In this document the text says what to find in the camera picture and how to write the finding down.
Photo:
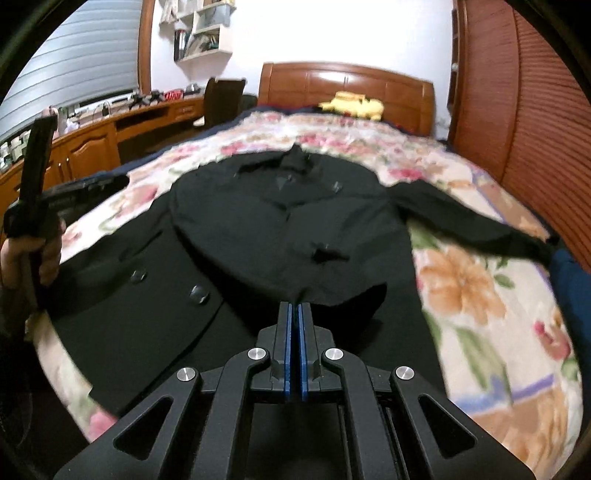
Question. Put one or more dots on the wooden bed headboard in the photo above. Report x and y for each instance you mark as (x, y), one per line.
(323, 83)

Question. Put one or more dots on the red box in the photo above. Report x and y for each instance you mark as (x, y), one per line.
(173, 95)

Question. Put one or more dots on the navy pillow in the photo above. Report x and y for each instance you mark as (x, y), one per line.
(572, 272)

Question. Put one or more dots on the wooden desk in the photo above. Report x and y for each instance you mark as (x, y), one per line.
(87, 143)

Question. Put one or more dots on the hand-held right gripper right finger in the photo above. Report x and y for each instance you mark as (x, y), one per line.
(302, 350)

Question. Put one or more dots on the person's left hand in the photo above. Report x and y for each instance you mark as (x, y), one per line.
(48, 261)

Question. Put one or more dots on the yellow plush toy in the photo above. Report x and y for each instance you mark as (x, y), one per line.
(353, 105)

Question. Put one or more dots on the grey window blind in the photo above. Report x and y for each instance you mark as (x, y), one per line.
(69, 60)

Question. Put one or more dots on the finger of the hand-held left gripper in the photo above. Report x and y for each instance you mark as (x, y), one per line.
(83, 194)
(39, 161)

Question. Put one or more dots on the white wall shelf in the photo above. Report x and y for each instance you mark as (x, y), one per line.
(207, 41)

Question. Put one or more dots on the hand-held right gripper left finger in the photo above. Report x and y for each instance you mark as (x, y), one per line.
(288, 350)

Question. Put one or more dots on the dark desk chair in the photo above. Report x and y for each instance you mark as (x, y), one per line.
(221, 99)

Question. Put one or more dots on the black coat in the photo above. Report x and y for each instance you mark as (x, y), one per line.
(277, 221)

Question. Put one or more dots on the floral blanket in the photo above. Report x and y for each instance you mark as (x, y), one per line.
(485, 300)

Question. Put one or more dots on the wooden louvered wardrobe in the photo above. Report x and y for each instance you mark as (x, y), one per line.
(531, 115)

